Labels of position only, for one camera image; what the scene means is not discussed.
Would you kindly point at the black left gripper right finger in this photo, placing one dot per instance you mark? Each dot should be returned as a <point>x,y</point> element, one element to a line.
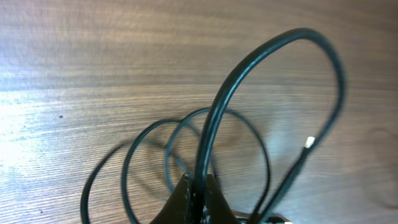
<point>216,210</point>

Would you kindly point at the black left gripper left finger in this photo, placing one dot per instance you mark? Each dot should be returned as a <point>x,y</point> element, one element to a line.
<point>176,207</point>

